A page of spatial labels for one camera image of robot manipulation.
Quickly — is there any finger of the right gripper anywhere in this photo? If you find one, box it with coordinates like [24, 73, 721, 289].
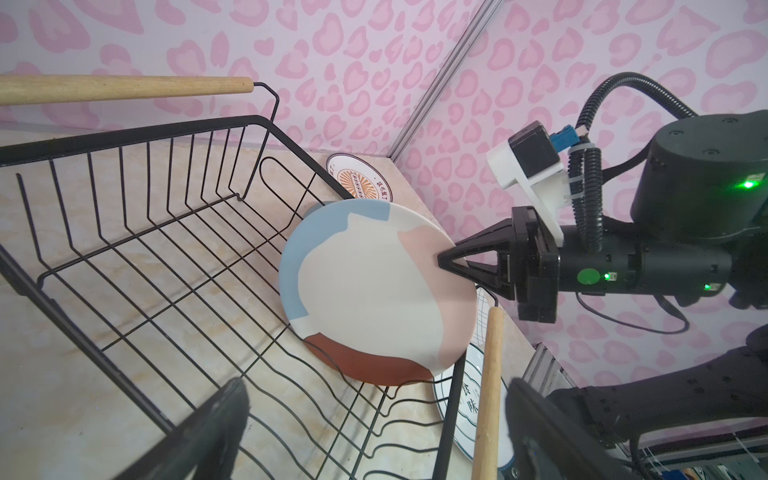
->
[438, 258, 515, 300]
[437, 218, 513, 264]

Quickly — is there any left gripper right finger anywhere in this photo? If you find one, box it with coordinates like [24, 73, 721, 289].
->
[505, 378, 636, 479]

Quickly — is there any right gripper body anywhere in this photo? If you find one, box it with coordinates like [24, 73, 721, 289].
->
[499, 206, 560, 323]

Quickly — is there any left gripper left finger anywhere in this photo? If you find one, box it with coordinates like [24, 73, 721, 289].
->
[117, 378, 249, 479]

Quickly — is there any white plate black rim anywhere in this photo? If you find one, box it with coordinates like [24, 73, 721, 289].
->
[454, 289, 514, 475]

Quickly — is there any pastel abstract pattern plate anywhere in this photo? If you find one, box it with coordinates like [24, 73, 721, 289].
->
[279, 199, 477, 386]

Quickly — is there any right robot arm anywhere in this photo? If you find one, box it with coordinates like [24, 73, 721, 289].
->
[438, 110, 767, 447]

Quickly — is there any white plate orange sunburst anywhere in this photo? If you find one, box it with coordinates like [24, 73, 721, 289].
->
[326, 153, 393, 202]

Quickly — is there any black wire dish rack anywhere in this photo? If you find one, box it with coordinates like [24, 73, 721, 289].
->
[1, 85, 472, 479]

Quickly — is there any aluminium corner post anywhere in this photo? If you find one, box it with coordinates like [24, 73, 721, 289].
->
[386, 0, 504, 163]

